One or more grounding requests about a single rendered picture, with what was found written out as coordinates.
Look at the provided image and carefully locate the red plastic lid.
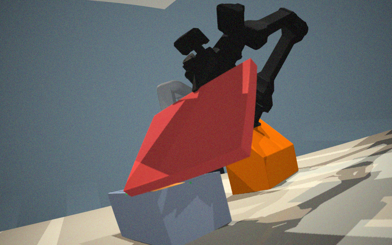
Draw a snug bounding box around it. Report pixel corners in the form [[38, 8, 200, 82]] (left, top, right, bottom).
[[123, 58, 257, 197]]

